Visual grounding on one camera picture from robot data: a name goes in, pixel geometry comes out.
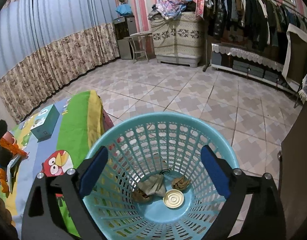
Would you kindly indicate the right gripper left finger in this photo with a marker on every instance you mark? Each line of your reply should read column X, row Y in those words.
column 42, row 217

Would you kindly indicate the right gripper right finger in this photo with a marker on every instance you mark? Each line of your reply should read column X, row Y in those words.
column 265, row 217

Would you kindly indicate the crumpled brown paper trash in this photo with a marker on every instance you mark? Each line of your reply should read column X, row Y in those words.
column 180, row 183

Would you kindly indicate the brown trash scrap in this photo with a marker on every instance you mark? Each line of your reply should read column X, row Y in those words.
column 141, row 197

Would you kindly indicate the crumpled grey paper trash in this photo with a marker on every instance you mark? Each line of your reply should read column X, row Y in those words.
column 154, row 185

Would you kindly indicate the orange snack bag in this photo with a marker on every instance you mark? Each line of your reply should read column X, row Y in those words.
column 9, row 142

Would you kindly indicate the teal cardboard box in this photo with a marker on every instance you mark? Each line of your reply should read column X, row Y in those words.
column 44, row 122

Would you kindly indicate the colourful cartoon table cloth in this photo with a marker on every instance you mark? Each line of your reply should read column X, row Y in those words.
column 82, row 121

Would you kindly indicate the dark wooden furniture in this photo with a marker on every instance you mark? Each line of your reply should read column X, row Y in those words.
column 293, row 178

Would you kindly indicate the round metal can lid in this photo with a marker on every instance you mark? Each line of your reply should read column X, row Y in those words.
column 173, row 199

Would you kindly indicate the blue and floral curtain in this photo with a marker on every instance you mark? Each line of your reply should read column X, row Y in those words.
column 45, row 44

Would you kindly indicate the teal plastic laundry basket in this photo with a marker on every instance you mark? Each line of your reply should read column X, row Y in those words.
column 167, row 144

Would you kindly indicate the grey water dispenser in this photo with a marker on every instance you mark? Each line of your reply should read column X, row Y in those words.
column 125, row 26

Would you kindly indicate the white framed board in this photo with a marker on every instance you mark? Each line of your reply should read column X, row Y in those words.
column 295, row 66

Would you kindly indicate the small folding table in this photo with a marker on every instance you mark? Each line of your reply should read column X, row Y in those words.
column 138, row 43

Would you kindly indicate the low shelf with lace cover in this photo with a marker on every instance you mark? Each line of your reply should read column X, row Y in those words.
column 248, row 64

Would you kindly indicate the blue bag on dispenser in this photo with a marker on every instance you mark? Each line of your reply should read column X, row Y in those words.
column 124, row 10

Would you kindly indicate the cabinet with patterned cover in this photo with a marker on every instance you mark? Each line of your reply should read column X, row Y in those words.
column 178, row 41

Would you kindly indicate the clothes rack with garments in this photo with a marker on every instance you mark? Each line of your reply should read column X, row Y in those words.
column 255, row 26

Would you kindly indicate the pile of colourful clothes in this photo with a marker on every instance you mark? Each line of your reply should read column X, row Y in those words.
column 171, row 9

